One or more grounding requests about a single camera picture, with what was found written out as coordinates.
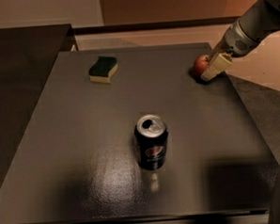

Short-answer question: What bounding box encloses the green and yellow sponge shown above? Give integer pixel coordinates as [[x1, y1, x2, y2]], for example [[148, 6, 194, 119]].
[[88, 56, 118, 84]]

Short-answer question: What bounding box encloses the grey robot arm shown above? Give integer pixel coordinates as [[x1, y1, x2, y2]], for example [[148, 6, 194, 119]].
[[193, 0, 280, 82]]

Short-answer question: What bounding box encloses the black Pepsi soda can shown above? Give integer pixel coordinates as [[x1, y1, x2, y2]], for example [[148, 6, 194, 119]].
[[133, 114, 168, 170]]

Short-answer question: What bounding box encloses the red apple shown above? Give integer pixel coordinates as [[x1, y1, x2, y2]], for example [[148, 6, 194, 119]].
[[193, 55, 210, 78]]

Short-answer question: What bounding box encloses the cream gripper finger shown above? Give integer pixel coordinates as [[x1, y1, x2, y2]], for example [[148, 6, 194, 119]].
[[207, 43, 222, 61], [200, 53, 232, 81]]

